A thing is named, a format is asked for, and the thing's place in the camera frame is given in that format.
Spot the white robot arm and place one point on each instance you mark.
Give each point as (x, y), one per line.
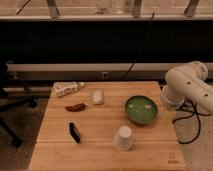
(187, 81)

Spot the green bowl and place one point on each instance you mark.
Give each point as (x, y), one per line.
(141, 109)

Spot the black eraser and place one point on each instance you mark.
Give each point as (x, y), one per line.
(74, 132)

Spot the brown sausage-shaped item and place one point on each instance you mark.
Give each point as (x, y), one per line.
(76, 108)

